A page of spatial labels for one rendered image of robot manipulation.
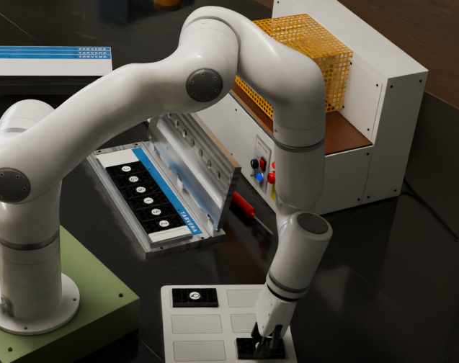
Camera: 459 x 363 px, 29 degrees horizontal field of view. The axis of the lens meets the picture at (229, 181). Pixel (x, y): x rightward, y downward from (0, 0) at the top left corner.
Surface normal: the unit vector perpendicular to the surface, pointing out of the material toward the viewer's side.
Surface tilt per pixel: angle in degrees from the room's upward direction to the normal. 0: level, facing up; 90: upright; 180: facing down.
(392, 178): 90
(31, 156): 65
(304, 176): 89
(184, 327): 0
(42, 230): 82
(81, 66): 0
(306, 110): 87
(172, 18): 0
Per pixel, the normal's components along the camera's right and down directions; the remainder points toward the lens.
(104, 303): 0.08, -0.81
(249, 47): -0.77, -0.03
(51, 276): 0.80, 0.40
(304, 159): 0.18, 0.57
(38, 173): 0.40, 0.40
